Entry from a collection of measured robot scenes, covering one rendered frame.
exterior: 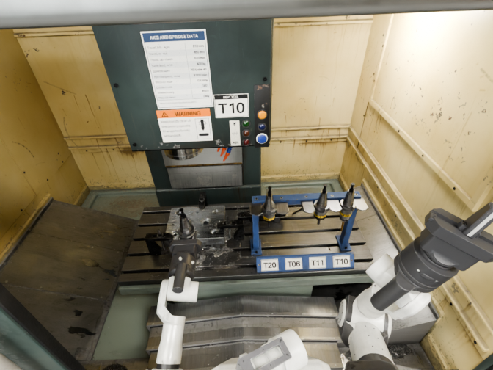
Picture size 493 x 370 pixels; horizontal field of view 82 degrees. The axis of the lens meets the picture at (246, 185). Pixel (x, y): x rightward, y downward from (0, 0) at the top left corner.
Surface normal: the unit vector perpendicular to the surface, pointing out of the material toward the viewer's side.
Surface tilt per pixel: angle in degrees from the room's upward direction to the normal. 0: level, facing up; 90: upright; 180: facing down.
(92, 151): 90
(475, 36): 90
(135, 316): 0
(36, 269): 25
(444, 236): 87
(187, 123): 90
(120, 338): 0
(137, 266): 0
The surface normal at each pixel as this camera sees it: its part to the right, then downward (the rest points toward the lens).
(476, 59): -1.00, 0.04
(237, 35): 0.04, 0.62
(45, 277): 0.40, -0.71
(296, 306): 0.10, -0.78
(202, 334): -0.16, -0.77
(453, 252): -0.49, 0.51
